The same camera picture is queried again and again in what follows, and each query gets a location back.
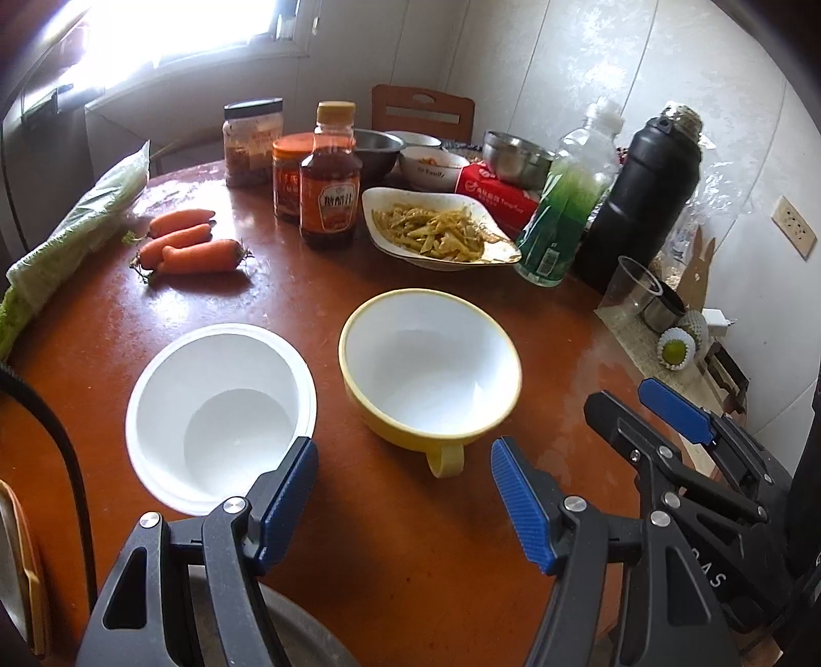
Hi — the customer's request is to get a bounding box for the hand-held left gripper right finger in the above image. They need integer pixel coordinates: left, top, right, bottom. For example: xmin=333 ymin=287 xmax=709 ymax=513
xmin=491 ymin=437 xmax=738 ymax=667

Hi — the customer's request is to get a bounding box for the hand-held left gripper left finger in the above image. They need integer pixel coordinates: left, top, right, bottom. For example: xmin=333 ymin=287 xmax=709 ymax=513
xmin=77 ymin=436 xmax=320 ymax=667

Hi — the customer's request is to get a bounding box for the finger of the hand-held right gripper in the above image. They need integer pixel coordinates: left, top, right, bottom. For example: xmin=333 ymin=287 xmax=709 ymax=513
xmin=583 ymin=391 xmax=780 ymax=612
xmin=638 ymin=377 xmax=793 ymax=507

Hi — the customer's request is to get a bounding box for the white paper bowl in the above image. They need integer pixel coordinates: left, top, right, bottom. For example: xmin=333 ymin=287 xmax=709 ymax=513
xmin=125 ymin=324 xmax=318 ymax=517

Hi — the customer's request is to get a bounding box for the yellow bowl with handle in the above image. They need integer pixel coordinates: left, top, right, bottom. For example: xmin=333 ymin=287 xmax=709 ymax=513
xmin=338 ymin=288 xmax=522 ymax=479

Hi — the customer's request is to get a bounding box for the yellow shell-shaped plate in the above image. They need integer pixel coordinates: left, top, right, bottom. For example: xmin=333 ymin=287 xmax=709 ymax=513
xmin=0 ymin=478 xmax=52 ymax=661

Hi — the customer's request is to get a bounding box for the fruit in foam net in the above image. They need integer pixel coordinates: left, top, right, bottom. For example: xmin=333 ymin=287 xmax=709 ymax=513
xmin=680 ymin=309 xmax=710 ymax=350
xmin=655 ymin=326 xmax=699 ymax=369

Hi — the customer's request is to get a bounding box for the steel cup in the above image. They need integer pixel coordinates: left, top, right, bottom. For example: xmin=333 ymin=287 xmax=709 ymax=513
xmin=641 ymin=296 xmax=687 ymax=335

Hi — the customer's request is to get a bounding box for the round metal pan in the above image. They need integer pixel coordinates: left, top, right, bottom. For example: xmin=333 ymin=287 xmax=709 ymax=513
xmin=186 ymin=564 xmax=360 ymax=667

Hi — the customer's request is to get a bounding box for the clear plastic cup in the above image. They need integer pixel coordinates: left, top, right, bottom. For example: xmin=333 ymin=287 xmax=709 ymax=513
xmin=599 ymin=255 xmax=663 ymax=322

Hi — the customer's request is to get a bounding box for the black thermos flask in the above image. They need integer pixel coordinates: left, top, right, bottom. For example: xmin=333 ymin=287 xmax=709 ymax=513
xmin=571 ymin=103 xmax=707 ymax=295

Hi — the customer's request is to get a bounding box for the green drink bottle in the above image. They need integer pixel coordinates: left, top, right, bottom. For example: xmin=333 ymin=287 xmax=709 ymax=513
xmin=515 ymin=97 xmax=626 ymax=286

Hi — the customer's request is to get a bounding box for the clear plastic bag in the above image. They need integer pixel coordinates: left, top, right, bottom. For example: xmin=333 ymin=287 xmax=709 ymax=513
xmin=660 ymin=138 xmax=751 ymax=270

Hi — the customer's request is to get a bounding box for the red tissue pack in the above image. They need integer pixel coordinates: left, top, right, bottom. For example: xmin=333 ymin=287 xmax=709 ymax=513
xmin=454 ymin=162 xmax=541 ymax=235

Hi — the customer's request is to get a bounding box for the white dish of food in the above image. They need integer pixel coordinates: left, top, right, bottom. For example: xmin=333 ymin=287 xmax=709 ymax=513
xmin=361 ymin=186 xmax=522 ymax=271

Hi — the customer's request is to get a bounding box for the steel bowl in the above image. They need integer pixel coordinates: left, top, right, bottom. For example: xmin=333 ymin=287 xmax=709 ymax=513
xmin=351 ymin=128 xmax=406 ymax=182
xmin=482 ymin=130 xmax=556 ymax=190

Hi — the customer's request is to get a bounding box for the white ceramic bowl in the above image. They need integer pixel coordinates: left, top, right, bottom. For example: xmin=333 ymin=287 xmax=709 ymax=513
xmin=398 ymin=145 xmax=472 ymax=192

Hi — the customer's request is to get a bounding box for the brown sauce bottle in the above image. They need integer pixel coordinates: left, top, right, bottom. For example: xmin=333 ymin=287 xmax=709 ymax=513
xmin=299 ymin=101 xmax=358 ymax=251

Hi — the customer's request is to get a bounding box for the red-lidded sauce jar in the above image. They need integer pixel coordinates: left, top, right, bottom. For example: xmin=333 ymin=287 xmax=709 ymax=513
xmin=272 ymin=132 xmax=317 ymax=224

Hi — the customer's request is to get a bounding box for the celery in plastic bag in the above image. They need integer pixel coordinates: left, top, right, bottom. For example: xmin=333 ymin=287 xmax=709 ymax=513
xmin=0 ymin=140 xmax=151 ymax=360

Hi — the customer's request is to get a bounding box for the black-lidded clear jar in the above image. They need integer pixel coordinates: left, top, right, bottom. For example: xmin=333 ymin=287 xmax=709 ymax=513
xmin=223 ymin=97 xmax=284 ymax=188

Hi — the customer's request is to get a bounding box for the window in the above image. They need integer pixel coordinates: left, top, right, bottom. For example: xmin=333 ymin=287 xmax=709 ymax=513
xmin=83 ymin=0 xmax=322 ymax=71

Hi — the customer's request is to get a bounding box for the wall socket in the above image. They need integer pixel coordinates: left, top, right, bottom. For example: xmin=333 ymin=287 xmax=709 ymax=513
xmin=771 ymin=194 xmax=820 ymax=261

